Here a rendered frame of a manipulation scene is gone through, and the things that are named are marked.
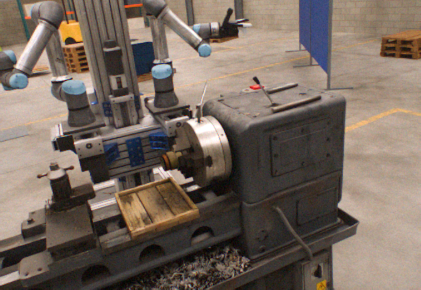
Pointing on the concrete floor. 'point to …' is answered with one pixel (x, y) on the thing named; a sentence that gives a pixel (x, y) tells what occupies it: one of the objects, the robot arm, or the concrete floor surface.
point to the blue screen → (316, 21)
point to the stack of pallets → (76, 57)
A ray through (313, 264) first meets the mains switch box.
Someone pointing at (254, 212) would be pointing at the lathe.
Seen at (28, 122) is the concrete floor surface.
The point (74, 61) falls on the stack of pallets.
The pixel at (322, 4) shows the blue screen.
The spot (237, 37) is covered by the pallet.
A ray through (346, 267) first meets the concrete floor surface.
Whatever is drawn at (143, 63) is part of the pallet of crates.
